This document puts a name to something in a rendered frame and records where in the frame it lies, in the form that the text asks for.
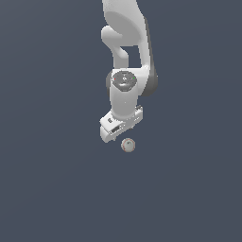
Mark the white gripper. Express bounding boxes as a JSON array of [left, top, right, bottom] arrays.
[[99, 105, 144, 144]]

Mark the white baseball with red stitching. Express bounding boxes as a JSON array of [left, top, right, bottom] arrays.
[[121, 137, 136, 153]]

